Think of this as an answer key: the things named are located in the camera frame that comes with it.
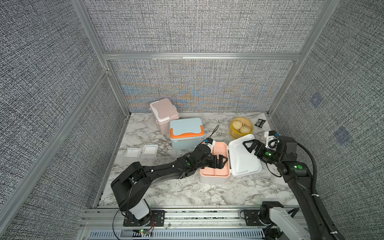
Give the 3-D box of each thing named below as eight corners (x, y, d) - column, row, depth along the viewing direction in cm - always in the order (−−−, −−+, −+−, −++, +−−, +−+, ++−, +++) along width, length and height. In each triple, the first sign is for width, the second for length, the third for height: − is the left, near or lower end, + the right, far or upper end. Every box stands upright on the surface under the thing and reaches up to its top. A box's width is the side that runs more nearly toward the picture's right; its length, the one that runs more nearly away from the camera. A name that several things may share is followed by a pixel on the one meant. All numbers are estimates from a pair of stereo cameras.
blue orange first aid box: (170, 152, 100) (168, 139, 88) (173, 130, 111) (170, 116, 100) (203, 152, 100) (205, 139, 88) (202, 130, 111) (203, 116, 100)
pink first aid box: (163, 140, 106) (160, 126, 94) (152, 117, 119) (148, 103, 108) (183, 131, 110) (182, 117, 99) (170, 111, 124) (168, 96, 112)
